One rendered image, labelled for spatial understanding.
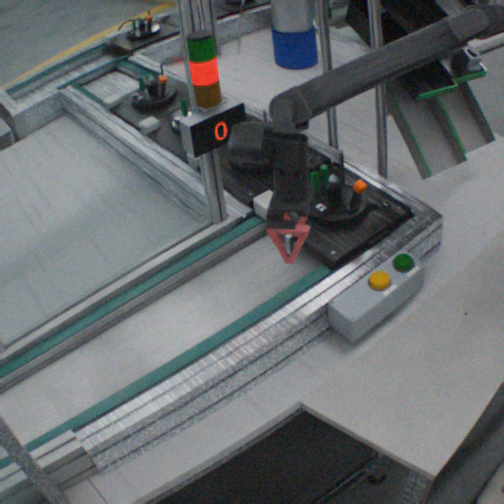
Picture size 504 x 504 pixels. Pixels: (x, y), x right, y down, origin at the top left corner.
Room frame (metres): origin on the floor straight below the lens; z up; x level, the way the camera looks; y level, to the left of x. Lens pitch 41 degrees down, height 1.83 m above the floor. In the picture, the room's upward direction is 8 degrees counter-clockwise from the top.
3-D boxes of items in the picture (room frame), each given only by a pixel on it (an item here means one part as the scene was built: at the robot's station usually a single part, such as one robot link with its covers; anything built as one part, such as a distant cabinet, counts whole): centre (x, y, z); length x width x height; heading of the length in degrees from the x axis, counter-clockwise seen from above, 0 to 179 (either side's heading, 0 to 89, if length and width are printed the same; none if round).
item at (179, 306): (0.94, 0.08, 0.91); 0.84 x 0.28 x 0.10; 123
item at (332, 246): (1.08, -0.18, 0.96); 0.24 x 0.24 x 0.02; 33
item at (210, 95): (1.08, 0.04, 1.28); 0.05 x 0.05 x 0.05
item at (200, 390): (0.81, -0.03, 0.91); 0.89 x 0.06 x 0.11; 123
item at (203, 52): (1.08, 0.04, 1.38); 0.05 x 0.05 x 0.05
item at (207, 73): (1.08, 0.04, 1.33); 0.05 x 0.05 x 0.05
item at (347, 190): (1.08, -0.18, 0.98); 0.14 x 0.14 x 0.02
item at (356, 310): (0.86, -0.23, 0.93); 0.21 x 0.07 x 0.06; 123
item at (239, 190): (1.30, -0.04, 1.01); 0.24 x 0.24 x 0.13; 33
